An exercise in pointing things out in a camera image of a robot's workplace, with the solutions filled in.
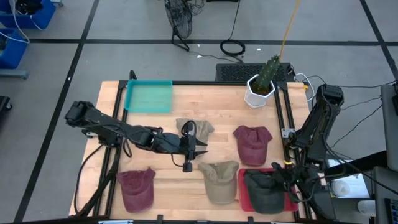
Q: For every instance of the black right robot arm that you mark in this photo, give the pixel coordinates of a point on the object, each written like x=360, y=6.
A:
x=320, y=118

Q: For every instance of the red plastic tray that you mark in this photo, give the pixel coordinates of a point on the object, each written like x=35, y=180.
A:
x=242, y=199

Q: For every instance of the white paper sheet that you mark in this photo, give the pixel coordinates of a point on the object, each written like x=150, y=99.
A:
x=357, y=186

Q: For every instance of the teal plastic tray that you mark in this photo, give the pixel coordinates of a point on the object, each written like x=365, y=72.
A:
x=149, y=96

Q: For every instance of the beige baseball cap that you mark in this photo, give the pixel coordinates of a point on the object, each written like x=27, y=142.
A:
x=203, y=127
x=219, y=186

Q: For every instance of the dark keyboard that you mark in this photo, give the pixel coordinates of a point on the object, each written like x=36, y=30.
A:
x=392, y=211

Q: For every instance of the white hexagonal plant pot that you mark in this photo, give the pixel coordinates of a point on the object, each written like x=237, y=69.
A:
x=256, y=99

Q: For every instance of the black item in bin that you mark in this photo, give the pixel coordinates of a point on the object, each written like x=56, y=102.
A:
x=28, y=6

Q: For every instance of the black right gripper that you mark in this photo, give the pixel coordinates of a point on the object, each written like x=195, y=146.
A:
x=300, y=182

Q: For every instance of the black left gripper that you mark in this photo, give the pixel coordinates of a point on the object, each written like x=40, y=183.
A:
x=189, y=146

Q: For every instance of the maroon baseball cap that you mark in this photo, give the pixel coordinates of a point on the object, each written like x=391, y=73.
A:
x=136, y=196
x=252, y=149

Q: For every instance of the grey desk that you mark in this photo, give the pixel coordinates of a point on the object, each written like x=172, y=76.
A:
x=390, y=140

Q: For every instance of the black baseball cap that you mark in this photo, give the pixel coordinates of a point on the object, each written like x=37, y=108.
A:
x=262, y=199

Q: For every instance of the grey cabinet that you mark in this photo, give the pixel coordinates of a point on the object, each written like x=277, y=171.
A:
x=385, y=186

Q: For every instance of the clear plastic roll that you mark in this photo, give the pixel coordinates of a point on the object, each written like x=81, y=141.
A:
x=340, y=188

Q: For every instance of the black diagonal beam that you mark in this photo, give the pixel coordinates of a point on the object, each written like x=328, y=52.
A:
x=357, y=166

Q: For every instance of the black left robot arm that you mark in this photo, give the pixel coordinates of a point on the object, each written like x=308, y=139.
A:
x=102, y=123

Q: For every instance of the small blue bin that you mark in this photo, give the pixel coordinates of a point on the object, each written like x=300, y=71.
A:
x=14, y=53

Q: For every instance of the black perforated computer case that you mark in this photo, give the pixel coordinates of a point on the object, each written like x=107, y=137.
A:
x=233, y=73

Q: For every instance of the black metal table frame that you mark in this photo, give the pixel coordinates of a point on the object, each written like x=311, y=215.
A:
x=192, y=83

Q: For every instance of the grey base plate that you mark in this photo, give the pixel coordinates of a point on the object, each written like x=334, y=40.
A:
x=12, y=73

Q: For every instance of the black floor fan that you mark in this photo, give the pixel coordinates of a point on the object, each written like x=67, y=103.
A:
x=178, y=18

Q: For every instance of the large blue bin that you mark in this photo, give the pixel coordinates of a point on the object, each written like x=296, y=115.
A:
x=43, y=18

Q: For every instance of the green cactus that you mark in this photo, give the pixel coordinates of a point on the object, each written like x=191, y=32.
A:
x=267, y=73

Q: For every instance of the white cup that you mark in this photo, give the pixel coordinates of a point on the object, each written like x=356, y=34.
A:
x=367, y=208

